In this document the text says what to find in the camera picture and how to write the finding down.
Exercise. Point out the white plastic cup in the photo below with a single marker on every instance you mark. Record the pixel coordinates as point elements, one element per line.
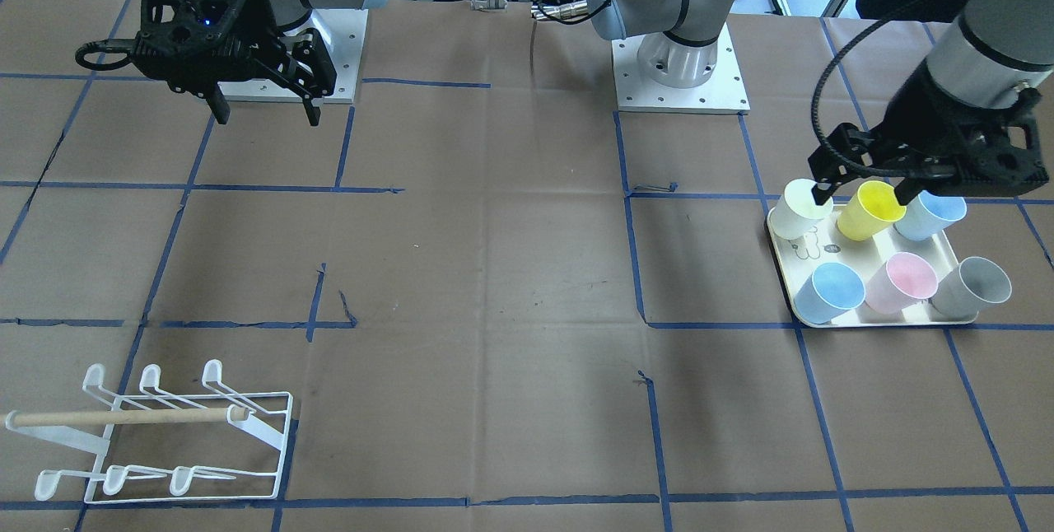
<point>796,211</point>

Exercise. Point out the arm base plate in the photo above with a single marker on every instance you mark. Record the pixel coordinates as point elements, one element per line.
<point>344,32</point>
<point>682,91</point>

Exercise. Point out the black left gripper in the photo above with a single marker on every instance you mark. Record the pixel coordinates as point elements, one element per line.
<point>932,116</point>

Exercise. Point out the pink plastic cup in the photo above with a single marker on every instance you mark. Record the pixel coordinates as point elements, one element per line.
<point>903,280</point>

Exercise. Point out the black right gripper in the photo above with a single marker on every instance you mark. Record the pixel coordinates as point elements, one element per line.
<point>262,18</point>

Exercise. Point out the light blue cup rear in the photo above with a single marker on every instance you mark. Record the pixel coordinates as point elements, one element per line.
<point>927,214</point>

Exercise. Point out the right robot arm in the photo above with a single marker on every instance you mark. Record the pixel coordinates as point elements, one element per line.
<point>291,14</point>

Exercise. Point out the white wire cup rack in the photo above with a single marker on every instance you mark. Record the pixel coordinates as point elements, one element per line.
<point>154,446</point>

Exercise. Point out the light blue cup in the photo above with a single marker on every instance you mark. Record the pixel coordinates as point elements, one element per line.
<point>927,214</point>
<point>831,290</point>

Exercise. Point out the grey plastic cup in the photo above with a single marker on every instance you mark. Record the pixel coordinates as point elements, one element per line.
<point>970,287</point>

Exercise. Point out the light blue cup front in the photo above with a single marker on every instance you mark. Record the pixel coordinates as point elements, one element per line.
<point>831,290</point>

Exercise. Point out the yellow plastic cup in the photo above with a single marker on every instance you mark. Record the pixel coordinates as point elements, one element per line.
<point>873,208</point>

